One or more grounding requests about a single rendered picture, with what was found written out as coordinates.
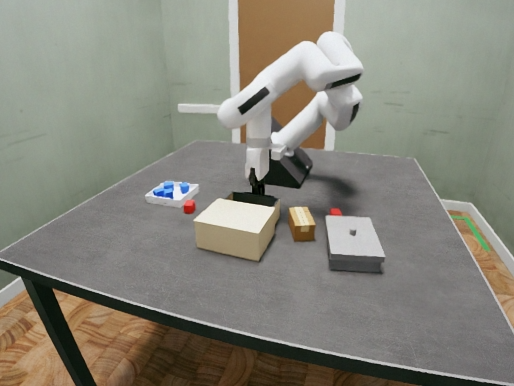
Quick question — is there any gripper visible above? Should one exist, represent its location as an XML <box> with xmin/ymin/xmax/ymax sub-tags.
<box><xmin>245</xmin><ymin>145</ymin><xmax>269</xmax><ymax>196</ymax></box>

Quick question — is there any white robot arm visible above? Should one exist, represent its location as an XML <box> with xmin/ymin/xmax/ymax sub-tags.
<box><xmin>218</xmin><ymin>32</ymin><xmax>363</xmax><ymax>160</ymax></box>

